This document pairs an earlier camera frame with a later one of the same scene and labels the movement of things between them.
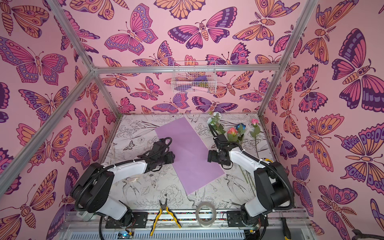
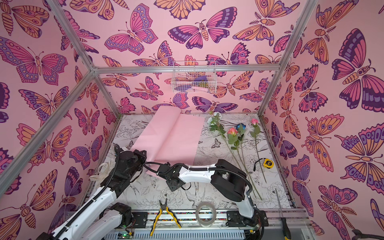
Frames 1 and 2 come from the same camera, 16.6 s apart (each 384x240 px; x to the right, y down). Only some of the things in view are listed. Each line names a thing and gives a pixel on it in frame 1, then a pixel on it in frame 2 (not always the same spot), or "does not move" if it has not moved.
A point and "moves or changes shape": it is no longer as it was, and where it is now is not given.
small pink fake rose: x=257 y=129 does not move
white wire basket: x=194 y=77 does not move
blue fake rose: x=241 y=128 does not move
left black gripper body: x=167 y=159 to x=137 y=162
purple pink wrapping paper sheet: x=191 y=159 moves or changes shape
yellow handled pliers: x=163 y=207 does not move
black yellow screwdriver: x=286 y=231 does not move
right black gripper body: x=214 y=156 to x=166 y=173
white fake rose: x=215 y=121 does not move
